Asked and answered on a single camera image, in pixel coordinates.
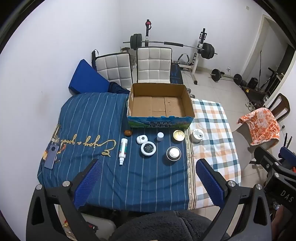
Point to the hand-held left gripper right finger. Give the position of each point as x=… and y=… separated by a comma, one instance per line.
x=210, y=183

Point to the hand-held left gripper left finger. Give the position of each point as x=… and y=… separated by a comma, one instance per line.
x=90, y=183

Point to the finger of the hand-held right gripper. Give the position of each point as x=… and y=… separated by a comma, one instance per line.
x=288, y=153
x=266, y=156

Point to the white spray bottle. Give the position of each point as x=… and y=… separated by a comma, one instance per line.
x=123, y=149

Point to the round metal shaker tin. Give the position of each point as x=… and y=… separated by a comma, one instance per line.
x=173, y=153

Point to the white round jar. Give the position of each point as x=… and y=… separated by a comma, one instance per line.
x=197, y=135

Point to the brown walnut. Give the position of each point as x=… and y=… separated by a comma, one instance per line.
x=128, y=133

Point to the round white black-top container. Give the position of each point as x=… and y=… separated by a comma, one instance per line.
x=148, y=148

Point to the white oval case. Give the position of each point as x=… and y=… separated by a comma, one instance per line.
x=142, y=139

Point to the small white bottle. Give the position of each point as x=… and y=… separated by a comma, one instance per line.
x=160, y=136

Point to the cardboard box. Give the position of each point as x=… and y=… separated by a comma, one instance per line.
x=159, y=104

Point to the person's right forearm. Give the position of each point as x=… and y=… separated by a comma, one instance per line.
x=285, y=222

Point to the orange patterned towel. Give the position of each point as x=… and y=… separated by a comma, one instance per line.
x=261, y=125

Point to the plaid bed sheet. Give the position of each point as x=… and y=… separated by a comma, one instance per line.
x=215, y=148

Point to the white plastic stool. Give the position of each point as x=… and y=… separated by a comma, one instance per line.
x=99, y=227

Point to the blue smartphone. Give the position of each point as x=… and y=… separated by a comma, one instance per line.
x=51, y=157

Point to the wooden chair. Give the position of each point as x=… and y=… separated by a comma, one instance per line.
x=281, y=104

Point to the pair of light shoes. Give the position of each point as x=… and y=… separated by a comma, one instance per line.
x=251, y=106

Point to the bunch of keys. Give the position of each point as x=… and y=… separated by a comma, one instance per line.
x=56, y=133

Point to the blue striped blanket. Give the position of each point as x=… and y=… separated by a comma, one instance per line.
x=92, y=120

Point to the dark fleece clothing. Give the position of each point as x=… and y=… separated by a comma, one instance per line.
x=161, y=224

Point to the black speaker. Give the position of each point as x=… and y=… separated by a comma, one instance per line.
x=253, y=83

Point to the short barbell with black plates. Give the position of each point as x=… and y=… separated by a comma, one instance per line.
x=216, y=74

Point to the dark blue cloth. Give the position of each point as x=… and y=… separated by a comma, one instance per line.
x=118, y=88

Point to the blue foam cushion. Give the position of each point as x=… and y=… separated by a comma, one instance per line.
x=87, y=77

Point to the blue bench pad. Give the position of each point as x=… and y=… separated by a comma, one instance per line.
x=176, y=74

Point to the white padded chair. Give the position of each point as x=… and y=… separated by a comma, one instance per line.
x=114, y=68
x=153, y=64

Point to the white weight bench rack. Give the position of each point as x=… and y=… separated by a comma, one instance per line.
x=195, y=62

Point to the long barbell with black plates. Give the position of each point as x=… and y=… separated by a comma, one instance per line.
x=136, y=41

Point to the white door frame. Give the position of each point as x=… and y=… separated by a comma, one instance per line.
x=257, y=41

